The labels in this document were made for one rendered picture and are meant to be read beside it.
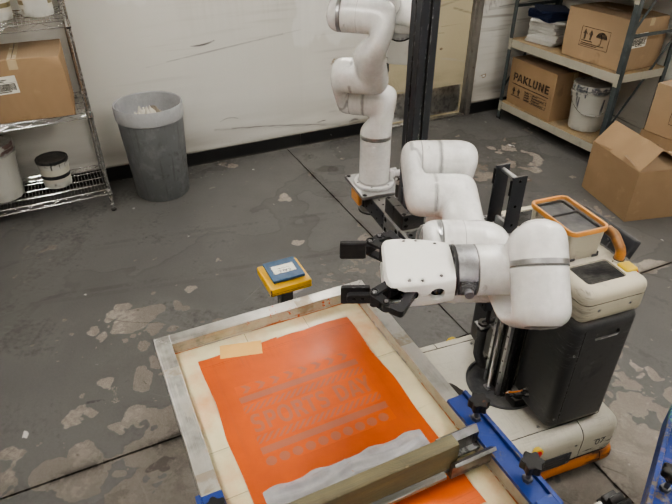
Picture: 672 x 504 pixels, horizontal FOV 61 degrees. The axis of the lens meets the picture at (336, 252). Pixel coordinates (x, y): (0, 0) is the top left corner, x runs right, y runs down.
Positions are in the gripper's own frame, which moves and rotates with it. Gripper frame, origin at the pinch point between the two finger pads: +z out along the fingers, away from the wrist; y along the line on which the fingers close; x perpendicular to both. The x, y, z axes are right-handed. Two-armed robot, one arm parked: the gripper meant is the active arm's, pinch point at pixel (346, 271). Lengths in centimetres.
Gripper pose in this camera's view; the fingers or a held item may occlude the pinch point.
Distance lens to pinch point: 82.7
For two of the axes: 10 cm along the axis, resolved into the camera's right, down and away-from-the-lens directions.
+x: 0.0, -7.4, -6.7
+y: -0.1, -6.7, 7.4
